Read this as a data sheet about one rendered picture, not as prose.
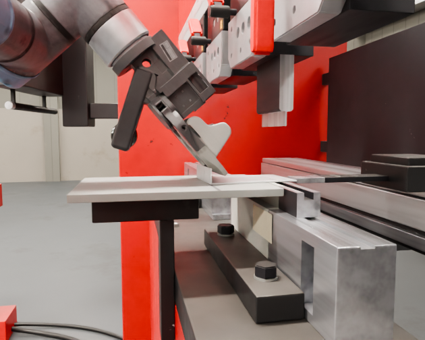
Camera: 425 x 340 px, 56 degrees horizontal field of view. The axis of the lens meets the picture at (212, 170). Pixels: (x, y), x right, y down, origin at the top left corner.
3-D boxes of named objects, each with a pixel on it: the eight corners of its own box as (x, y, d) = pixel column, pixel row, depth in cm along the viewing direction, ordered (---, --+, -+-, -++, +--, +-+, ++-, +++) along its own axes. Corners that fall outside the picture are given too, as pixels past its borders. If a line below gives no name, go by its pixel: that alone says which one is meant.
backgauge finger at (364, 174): (277, 185, 66) (277, 154, 66) (415, 181, 71) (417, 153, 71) (308, 195, 54) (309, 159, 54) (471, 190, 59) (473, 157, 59)
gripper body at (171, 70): (219, 94, 55) (160, 22, 52) (172, 135, 54) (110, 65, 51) (209, 99, 62) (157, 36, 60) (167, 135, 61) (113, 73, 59)
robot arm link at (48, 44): (-60, 34, 46) (12, -29, 46) (-14, 53, 57) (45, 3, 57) (-12, 87, 47) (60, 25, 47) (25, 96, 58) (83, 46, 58)
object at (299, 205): (248, 193, 67) (248, 175, 67) (265, 192, 68) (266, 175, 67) (296, 217, 48) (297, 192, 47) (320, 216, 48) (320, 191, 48)
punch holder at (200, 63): (192, 93, 106) (192, 30, 105) (223, 94, 108) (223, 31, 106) (202, 87, 92) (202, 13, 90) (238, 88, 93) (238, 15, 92)
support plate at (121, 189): (84, 183, 63) (84, 177, 63) (245, 179, 68) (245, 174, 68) (67, 203, 46) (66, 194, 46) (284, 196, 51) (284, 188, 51)
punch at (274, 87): (256, 127, 64) (257, 66, 63) (268, 127, 64) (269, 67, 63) (278, 125, 54) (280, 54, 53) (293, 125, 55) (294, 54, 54)
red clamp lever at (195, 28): (186, 16, 86) (191, 38, 79) (205, 17, 87) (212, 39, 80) (185, 24, 87) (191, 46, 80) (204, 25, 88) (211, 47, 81)
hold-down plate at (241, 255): (204, 245, 70) (204, 228, 70) (233, 243, 71) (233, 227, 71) (256, 324, 41) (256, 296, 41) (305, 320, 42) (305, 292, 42)
